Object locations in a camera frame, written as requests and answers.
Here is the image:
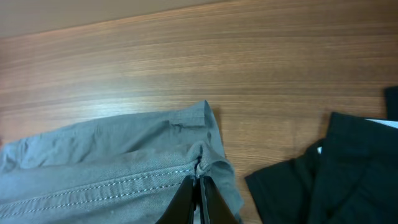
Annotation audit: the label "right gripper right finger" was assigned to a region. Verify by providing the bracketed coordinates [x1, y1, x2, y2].
[199, 176, 239, 224]

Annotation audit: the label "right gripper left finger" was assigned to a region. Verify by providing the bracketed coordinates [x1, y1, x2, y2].
[156, 175, 196, 224]

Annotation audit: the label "grey shorts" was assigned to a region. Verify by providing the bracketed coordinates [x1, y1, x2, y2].
[1, 101, 243, 223]

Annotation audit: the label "black garment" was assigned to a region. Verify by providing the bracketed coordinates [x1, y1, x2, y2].
[244, 111, 398, 224]

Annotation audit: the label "dark garment at back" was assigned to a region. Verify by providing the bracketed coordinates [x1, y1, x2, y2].
[384, 86, 398, 121]

